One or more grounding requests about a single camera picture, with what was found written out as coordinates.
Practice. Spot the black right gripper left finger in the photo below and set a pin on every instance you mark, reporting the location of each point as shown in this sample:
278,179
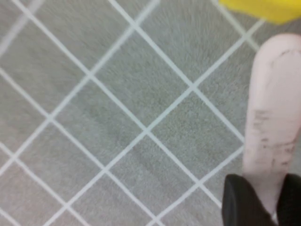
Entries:
242,204

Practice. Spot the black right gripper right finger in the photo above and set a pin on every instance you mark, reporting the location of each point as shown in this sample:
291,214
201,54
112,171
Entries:
291,202

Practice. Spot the pink plastic spoon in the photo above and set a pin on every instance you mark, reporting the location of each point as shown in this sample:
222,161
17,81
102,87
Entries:
275,106

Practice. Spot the grey grid tablecloth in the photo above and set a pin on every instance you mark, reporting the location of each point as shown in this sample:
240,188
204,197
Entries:
117,117

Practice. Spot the yellow cube block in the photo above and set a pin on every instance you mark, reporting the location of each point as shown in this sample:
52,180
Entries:
265,9

